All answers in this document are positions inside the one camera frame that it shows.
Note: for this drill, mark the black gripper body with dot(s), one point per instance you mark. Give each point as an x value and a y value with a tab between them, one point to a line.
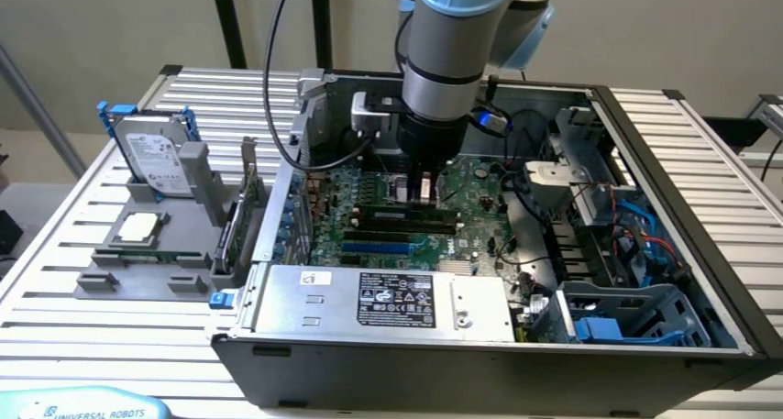
428	139

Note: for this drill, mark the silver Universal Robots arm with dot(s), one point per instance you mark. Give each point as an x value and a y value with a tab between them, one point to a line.
449	38

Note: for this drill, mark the green RAM stick in slot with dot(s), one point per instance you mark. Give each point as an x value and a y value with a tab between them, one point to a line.
391	213

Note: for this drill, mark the black empty RAM slot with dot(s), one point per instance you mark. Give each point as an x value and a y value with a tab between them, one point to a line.
403	227

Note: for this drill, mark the black expansion slot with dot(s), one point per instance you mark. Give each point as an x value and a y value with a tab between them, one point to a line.
373	237

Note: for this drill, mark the green motherboard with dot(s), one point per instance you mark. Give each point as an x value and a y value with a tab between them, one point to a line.
476	240

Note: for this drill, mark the blue expansion slot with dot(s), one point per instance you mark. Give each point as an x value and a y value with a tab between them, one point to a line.
376	249

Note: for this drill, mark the silver chipset heatsink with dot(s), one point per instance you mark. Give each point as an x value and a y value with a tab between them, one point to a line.
455	267

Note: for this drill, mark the metal drive cage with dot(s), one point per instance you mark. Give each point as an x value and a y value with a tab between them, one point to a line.
575	180

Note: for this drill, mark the silver power supply unit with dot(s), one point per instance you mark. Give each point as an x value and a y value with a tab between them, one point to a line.
343	304

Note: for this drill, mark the black stand leg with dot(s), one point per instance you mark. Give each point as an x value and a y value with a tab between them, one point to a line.
321	25
229	20

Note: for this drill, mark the black open PC case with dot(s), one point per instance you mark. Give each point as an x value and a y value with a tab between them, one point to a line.
428	373

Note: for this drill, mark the blue case latch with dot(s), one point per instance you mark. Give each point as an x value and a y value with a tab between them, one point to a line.
221	299

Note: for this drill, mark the grey disk bay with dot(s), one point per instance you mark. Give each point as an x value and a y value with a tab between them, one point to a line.
636	313

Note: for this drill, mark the silver hard disk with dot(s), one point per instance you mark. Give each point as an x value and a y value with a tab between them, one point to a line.
149	153

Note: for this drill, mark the silver CPU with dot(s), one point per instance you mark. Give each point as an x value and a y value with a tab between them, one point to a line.
140	228

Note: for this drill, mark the grey parts rack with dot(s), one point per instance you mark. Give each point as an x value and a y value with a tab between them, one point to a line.
152	272

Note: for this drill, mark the blue disk caddy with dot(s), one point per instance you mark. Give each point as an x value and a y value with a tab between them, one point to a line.
113	116

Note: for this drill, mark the grey side table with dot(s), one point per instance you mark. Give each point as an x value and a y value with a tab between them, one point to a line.
752	125

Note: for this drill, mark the grey metal pole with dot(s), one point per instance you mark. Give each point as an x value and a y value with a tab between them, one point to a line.
36	112

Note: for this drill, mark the black box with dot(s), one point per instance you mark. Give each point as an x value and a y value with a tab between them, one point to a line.
9	231

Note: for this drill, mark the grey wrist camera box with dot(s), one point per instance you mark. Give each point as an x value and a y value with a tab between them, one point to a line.
367	112

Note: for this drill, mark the graphics card with metal bracket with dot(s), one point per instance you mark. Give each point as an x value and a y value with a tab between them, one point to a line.
241	208

